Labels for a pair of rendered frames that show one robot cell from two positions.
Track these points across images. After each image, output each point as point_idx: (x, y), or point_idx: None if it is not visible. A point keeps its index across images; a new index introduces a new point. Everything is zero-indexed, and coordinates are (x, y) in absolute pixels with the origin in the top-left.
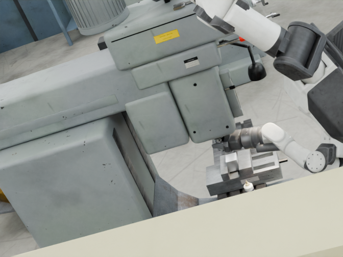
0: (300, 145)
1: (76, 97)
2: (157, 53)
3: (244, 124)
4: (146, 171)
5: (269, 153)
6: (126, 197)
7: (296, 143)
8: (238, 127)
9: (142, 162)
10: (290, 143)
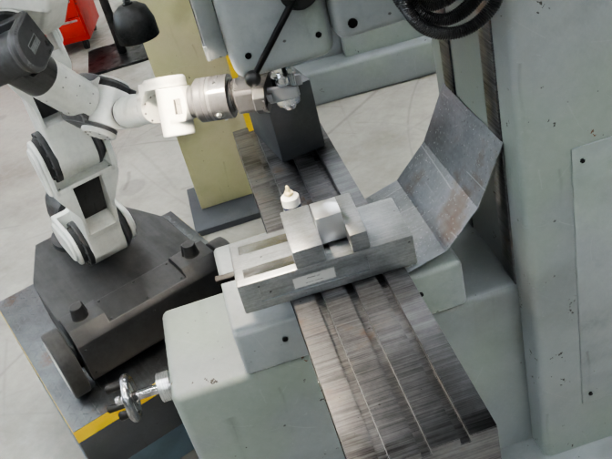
0: (129, 105)
1: None
2: None
3: (372, 447)
4: (478, 78)
5: (250, 272)
6: None
7: (134, 102)
8: (389, 433)
9: (475, 56)
10: None
